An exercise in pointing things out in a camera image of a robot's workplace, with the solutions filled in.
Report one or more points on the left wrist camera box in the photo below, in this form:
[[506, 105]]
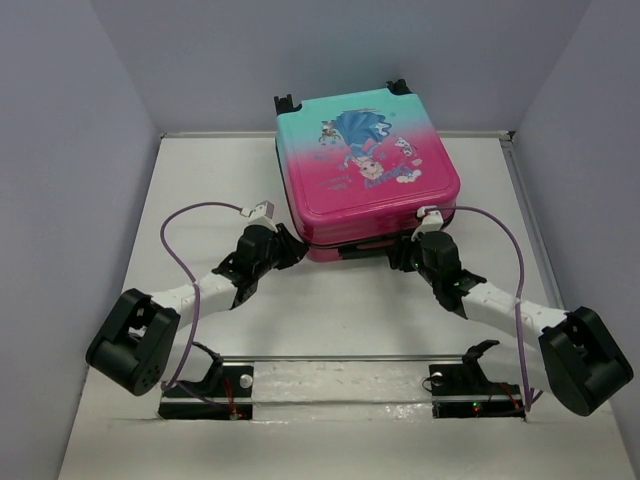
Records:
[[260, 215]]

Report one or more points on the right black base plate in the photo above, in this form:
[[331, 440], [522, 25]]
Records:
[[459, 391]]

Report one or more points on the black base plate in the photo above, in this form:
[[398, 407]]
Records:
[[459, 391], [224, 394]]

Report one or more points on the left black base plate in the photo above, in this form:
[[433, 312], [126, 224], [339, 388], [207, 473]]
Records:
[[224, 394]]

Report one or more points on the pink and teal suitcase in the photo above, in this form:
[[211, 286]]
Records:
[[357, 167]]

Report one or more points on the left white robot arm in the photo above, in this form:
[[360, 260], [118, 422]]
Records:
[[133, 345]]

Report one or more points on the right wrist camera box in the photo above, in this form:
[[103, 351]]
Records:
[[430, 220]]

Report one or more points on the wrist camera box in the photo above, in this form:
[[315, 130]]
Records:
[[260, 215], [430, 220]]

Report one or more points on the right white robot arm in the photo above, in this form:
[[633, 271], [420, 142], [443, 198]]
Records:
[[583, 364]]

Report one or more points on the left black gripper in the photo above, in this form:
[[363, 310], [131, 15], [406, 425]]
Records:
[[293, 250]]

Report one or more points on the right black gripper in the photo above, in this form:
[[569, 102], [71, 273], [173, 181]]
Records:
[[399, 254]]

